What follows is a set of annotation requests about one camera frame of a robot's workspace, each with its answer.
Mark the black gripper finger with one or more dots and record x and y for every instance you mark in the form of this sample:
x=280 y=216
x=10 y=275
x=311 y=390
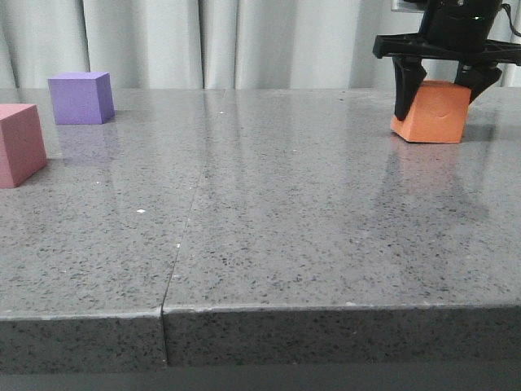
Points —
x=477 y=77
x=409 y=75

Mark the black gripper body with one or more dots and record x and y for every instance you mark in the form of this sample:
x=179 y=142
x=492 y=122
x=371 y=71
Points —
x=452 y=30

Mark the orange foam cube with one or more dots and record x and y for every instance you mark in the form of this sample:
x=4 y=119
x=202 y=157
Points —
x=437 y=115

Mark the grey curtain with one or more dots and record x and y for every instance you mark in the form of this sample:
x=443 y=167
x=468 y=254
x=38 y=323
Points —
x=201 y=44

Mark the purple foam cube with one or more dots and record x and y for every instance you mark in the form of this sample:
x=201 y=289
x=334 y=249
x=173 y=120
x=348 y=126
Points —
x=81 y=98

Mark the pink foam cube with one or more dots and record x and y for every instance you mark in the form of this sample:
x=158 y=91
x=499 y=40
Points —
x=22 y=148

